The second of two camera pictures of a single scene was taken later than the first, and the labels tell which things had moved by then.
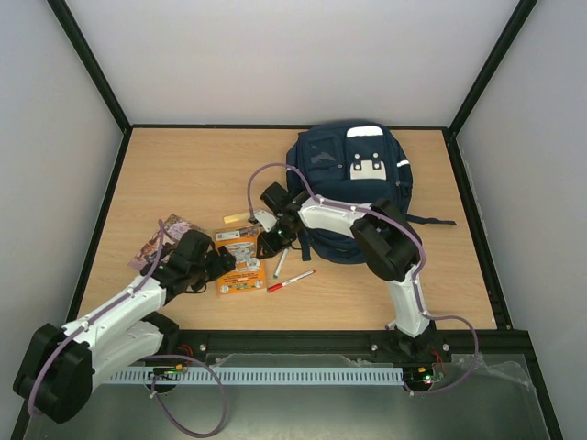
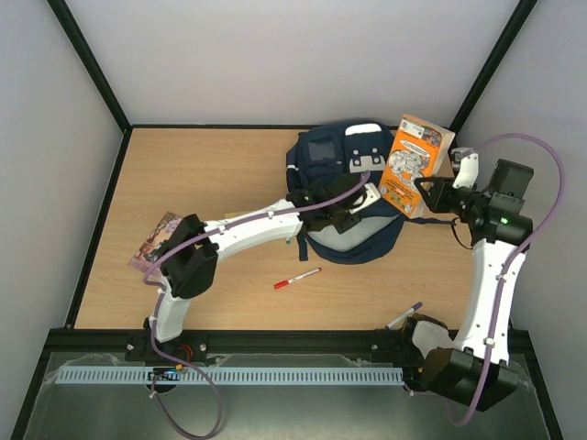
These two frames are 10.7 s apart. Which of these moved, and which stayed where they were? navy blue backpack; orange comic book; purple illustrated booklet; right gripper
Moved: orange comic book; right gripper
Stayed: purple illustrated booklet; navy blue backpack
